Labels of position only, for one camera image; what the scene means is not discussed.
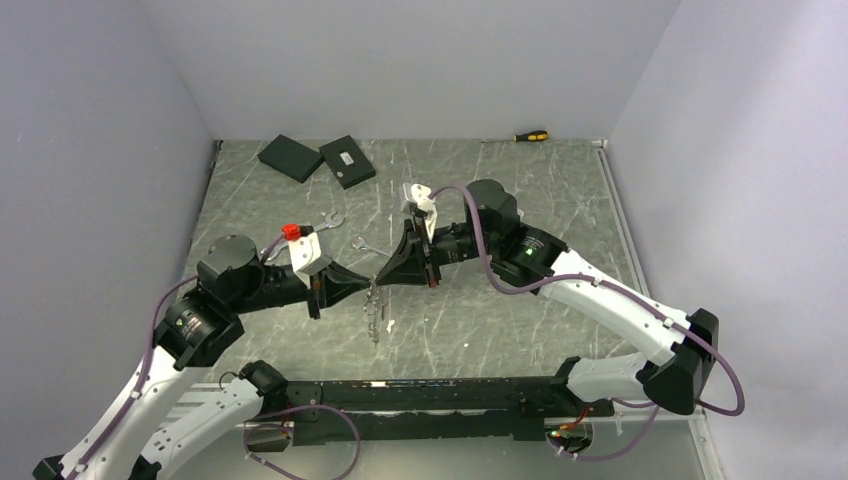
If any small silver wrench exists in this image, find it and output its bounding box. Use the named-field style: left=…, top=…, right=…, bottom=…
left=351, top=236, right=391, bottom=258

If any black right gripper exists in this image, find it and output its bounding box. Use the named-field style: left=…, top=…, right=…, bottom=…
left=375, top=217, right=497, bottom=289

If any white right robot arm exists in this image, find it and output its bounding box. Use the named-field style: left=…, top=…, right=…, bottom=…
left=376, top=179, right=718, bottom=415

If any black box with label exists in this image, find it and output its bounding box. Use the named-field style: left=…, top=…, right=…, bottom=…
left=319, top=135, right=376, bottom=190

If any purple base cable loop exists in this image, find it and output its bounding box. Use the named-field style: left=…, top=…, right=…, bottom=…
left=242, top=400, right=364, bottom=480

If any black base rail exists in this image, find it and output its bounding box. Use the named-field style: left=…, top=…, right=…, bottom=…
left=263, top=376, right=614, bottom=446

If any large silver wrench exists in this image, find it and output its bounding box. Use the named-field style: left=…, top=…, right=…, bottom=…
left=266, top=211, right=345, bottom=261

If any orange black screwdriver far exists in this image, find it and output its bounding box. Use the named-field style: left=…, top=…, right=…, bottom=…
left=482, top=130, right=549, bottom=143

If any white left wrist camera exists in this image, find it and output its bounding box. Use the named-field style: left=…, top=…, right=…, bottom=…
left=281, top=223, right=333, bottom=282

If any metal arc keyring plate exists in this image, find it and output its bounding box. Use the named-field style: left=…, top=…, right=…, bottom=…
left=363, top=276, right=390, bottom=346

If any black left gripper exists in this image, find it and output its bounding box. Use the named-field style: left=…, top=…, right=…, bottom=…
left=232, top=256, right=371, bottom=316

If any black flat box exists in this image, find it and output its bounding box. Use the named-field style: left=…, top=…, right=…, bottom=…
left=258, top=135, right=324, bottom=183

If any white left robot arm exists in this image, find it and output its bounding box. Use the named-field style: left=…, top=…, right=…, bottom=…
left=33, top=224, right=370, bottom=479

